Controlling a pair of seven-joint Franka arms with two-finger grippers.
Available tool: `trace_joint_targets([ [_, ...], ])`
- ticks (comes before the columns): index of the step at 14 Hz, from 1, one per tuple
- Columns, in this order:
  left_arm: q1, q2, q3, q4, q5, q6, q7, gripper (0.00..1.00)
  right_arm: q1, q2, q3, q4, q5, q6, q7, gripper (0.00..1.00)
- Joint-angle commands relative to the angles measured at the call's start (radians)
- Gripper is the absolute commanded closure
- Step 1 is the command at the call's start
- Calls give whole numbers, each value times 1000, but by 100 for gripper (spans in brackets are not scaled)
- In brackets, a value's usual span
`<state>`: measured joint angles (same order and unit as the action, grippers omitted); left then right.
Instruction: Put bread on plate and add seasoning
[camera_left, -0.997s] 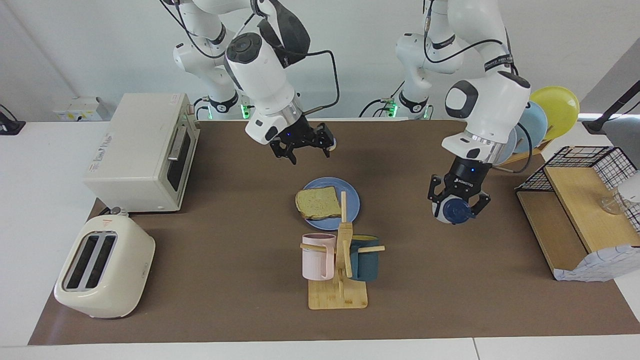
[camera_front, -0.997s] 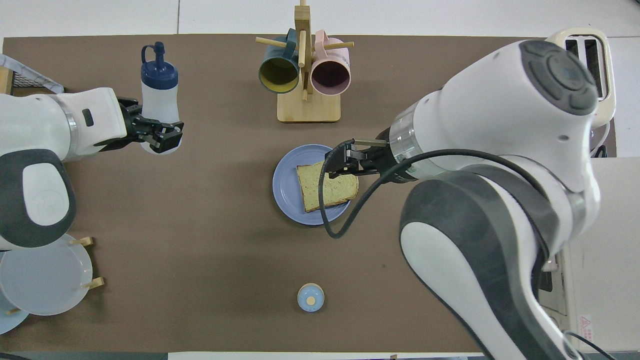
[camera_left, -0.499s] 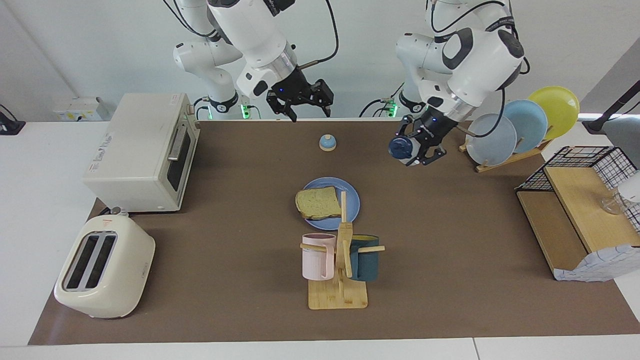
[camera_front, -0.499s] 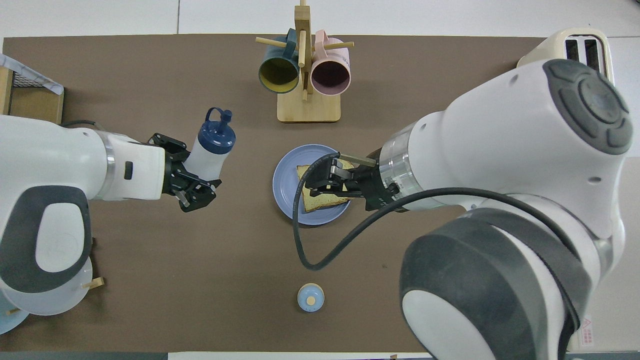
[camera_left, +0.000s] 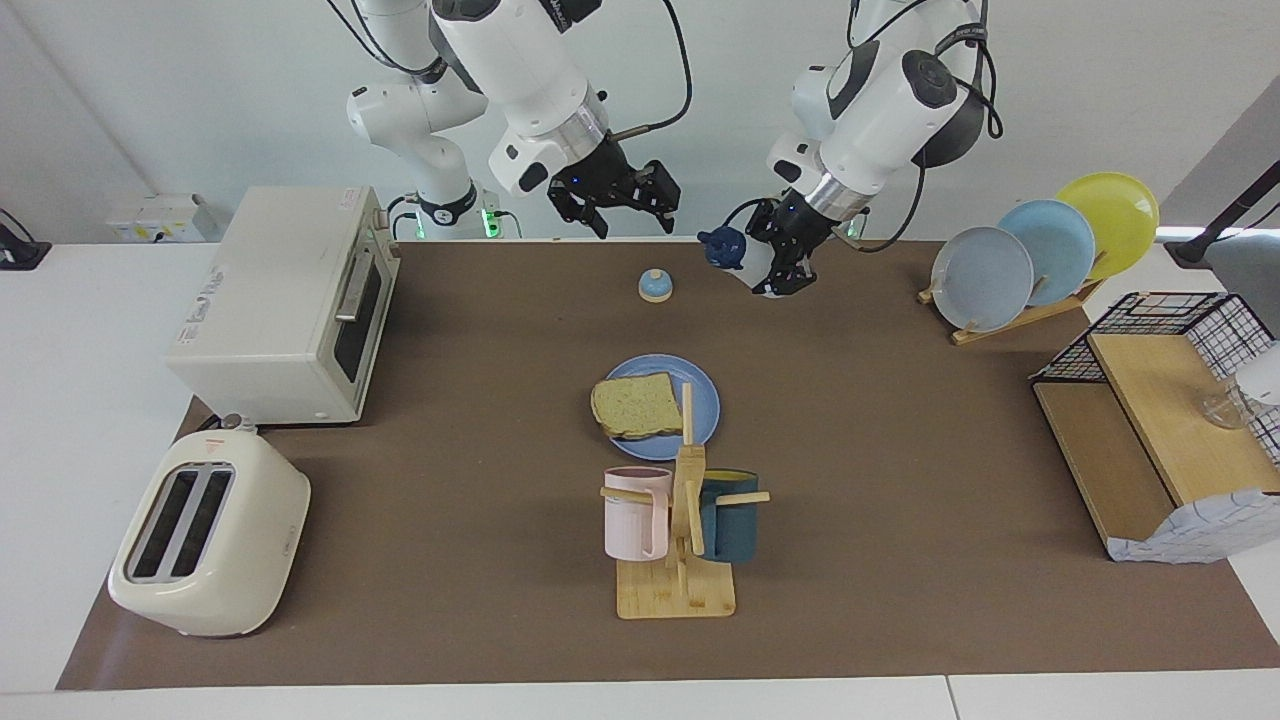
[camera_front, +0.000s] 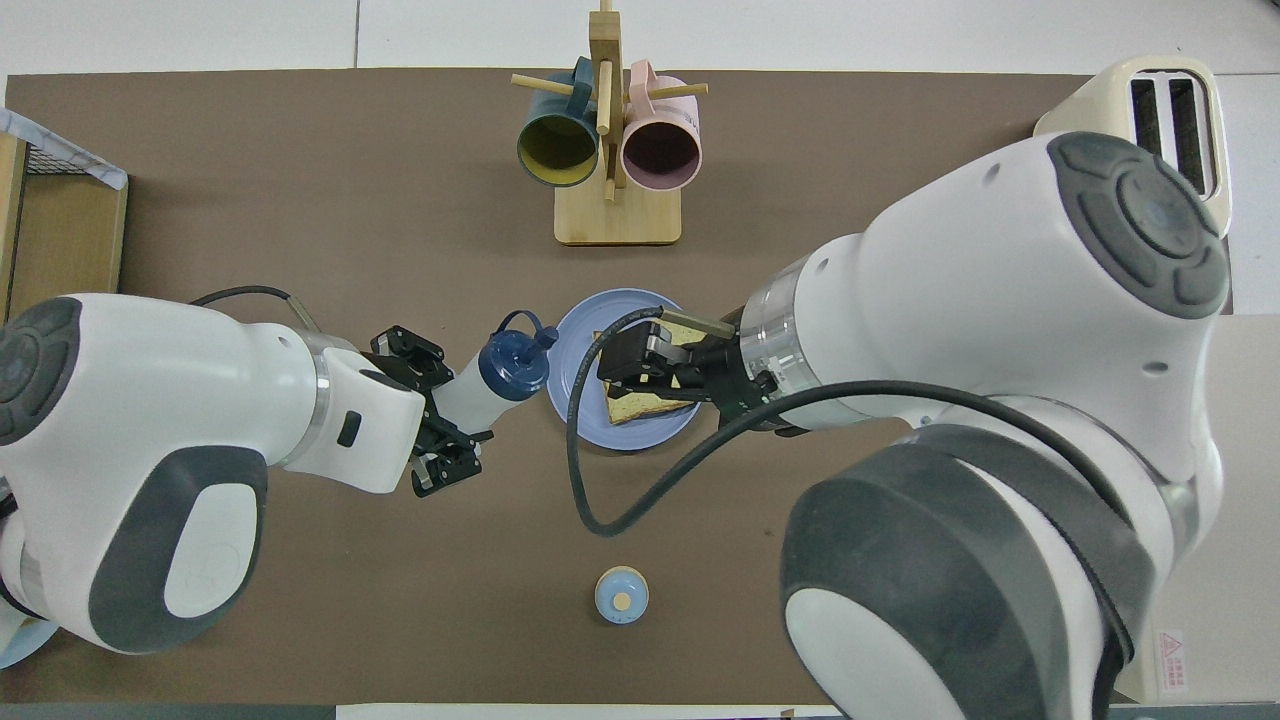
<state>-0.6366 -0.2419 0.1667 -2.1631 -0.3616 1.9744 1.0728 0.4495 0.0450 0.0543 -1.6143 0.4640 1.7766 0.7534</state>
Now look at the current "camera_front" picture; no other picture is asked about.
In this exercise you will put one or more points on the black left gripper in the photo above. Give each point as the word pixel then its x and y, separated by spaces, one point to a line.
pixel 432 415

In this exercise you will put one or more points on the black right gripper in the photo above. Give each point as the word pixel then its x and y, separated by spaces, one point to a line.
pixel 720 378

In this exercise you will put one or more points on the toast bread slice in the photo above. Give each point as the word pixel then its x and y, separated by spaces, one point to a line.
pixel 640 408

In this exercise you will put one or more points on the translucent squeeze bottle blue cap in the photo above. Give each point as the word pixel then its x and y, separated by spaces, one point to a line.
pixel 510 368

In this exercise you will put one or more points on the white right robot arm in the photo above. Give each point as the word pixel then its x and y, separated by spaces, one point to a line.
pixel 1000 300

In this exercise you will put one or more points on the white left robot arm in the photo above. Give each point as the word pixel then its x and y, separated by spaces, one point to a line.
pixel 150 400

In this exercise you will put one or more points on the blue round plate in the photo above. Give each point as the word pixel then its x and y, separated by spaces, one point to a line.
pixel 640 437

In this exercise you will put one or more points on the light blue plate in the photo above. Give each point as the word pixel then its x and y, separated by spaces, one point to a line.
pixel 20 650

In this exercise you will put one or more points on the wooden mug rack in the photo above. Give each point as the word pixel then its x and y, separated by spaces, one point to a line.
pixel 617 215

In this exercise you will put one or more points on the pink mug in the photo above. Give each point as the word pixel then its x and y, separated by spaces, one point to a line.
pixel 660 155

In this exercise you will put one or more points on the dark teal mug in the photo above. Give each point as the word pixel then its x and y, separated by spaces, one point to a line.
pixel 557 150

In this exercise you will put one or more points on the brown table mat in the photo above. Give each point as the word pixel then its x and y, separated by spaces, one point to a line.
pixel 400 150

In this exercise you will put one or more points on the wooden box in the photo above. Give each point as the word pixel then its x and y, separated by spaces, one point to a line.
pixel 60 240

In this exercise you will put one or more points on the white tile-pattern cloth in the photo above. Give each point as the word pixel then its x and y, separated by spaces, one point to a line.
pixel 70 155

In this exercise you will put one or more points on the cream two-slot toaster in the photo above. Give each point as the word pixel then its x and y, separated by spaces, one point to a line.
pixel 1095 105

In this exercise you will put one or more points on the white toaster oven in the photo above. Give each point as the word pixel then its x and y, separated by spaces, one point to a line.
pixel 1250 560

